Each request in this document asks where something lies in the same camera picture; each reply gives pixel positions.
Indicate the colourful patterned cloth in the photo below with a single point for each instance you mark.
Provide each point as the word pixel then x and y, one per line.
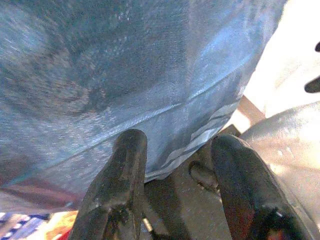
pixel 32 226

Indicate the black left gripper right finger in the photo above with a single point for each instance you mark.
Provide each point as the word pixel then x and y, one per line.
pixel 247 185

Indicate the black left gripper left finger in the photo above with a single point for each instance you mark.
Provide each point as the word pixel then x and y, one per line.
pixel 120 180

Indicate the blue denim garment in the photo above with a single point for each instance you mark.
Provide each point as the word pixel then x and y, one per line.
pixel 120 75

